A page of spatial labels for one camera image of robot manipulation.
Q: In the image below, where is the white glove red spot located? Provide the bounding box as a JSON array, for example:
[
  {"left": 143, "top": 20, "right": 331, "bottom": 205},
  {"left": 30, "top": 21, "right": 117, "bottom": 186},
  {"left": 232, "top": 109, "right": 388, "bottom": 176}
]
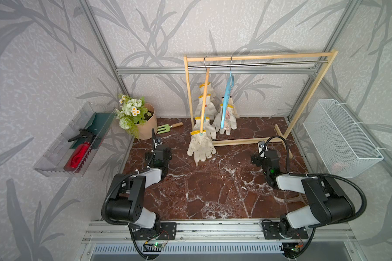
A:
[{"left": 194, "top": 94, "right": 218, "bottom": 121}]

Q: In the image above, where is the orange clip hanger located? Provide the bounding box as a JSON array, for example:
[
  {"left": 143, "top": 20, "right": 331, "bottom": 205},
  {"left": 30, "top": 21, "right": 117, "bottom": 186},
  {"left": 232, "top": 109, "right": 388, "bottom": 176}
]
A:
[{"left": 200, "top": 57, "right": 210, "bottom": 136}]

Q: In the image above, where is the blue clip hanger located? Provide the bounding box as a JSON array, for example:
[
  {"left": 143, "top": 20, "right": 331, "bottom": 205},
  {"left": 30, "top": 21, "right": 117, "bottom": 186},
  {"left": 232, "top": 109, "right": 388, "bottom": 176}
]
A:
[{"left": 220, "top": 57, "right": 234, "bottom": 129}]

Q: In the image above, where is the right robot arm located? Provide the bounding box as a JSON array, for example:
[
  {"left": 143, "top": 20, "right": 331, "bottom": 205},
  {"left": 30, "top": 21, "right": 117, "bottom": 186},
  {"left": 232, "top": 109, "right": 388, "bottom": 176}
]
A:
[{"left": 251, "top": 136, "right": 368, "bottom": 233}]

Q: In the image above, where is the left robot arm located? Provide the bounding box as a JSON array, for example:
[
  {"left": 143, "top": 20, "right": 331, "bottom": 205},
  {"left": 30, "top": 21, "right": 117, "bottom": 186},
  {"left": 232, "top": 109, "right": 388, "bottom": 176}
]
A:
[{"left": 101, "top": 129, "right": 172, "bottom": 233}]

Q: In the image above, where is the green garden fork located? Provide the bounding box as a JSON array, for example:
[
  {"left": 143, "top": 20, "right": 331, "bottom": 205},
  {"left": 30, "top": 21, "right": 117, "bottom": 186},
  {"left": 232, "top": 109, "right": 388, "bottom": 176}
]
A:
[{"left": 157, "top": 122, "right": 183, "bottom": 134}]

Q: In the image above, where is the potted white flower plant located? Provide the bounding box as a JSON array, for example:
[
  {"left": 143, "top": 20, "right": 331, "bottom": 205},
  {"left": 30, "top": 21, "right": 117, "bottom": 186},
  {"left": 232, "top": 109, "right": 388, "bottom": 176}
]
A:
[{"left": 116, "top": 95, "right": 157, "bottom": 140}]

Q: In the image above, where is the green trowel scoop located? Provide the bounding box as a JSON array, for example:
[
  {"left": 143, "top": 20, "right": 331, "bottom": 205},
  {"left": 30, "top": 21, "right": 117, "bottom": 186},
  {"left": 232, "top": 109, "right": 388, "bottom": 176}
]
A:
[{"left": 69, "top": 113, "right": 114, "bottom": 150}]

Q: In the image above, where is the red spray bottle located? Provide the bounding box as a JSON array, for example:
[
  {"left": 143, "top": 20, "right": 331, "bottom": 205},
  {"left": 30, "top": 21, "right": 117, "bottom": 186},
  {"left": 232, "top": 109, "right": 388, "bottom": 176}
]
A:
[{"left": 64, "top": 129, "right": 96, "bottom": 173}]

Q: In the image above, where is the wooden clothes rack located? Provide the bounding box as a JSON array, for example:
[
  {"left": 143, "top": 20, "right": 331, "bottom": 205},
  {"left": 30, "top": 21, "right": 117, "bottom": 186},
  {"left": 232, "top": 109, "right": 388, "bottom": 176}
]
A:
[{"left": 184, "top": 50, "right": 338, "bottom": 148}]

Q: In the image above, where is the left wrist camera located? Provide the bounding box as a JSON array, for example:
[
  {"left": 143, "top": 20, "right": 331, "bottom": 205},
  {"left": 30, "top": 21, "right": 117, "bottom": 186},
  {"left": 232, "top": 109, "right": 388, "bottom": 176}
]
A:
[{"left": 152, "top": 136, "right": 163, "bottom": 148}]

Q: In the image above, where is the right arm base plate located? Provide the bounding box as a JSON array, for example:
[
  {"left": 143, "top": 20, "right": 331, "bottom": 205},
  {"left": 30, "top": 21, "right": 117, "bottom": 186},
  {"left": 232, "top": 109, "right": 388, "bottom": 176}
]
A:
[{"left": 261, "top": 219, "right": 309, "bottom": 240}]

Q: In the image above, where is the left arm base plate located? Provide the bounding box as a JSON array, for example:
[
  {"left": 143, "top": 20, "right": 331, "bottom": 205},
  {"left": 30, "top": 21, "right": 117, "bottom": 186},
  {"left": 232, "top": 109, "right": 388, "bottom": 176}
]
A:
[{"left": 132, "top": 222, "right": 177, "bottom": 240}]

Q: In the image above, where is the white wire basket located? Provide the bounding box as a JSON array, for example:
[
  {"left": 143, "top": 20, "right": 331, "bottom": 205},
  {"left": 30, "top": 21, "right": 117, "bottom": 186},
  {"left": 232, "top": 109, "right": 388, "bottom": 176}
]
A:
[{"left": 303, "top": 99, "right": 384, "bottom": 178}]

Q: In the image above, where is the clear plastic wall bin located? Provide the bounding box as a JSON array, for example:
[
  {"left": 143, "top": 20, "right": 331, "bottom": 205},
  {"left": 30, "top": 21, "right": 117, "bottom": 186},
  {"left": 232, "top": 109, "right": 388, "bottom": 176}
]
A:
[{"left": 33, "top": 102, "right": 115, "bottom": 177}]

